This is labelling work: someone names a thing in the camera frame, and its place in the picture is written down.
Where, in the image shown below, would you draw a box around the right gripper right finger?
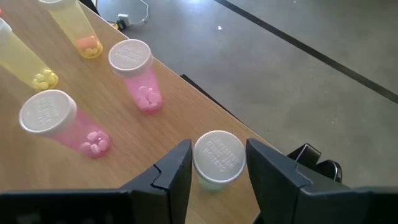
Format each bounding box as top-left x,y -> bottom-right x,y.
245,138 -> 352,224

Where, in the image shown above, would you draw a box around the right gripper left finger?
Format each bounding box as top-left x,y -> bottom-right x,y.
119,139 -> 193,224

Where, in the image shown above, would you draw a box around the green medicine bottle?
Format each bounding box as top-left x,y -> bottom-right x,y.
192,129 -> 247,192

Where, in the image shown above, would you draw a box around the pink medicine bottle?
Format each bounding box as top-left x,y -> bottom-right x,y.
18,89 -> 112,159
108,39 -> 165,114

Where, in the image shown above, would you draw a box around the wooden shelf black metal legs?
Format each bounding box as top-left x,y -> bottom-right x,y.
0,0 -> 274,224

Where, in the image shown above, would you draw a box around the white power adapter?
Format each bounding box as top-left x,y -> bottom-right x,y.
113,12 -> 132,31

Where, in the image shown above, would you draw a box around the black frame bracket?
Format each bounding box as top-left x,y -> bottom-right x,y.
286,142 -> 343,184

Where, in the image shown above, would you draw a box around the white cable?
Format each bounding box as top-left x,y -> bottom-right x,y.
129,0 -> 150,26

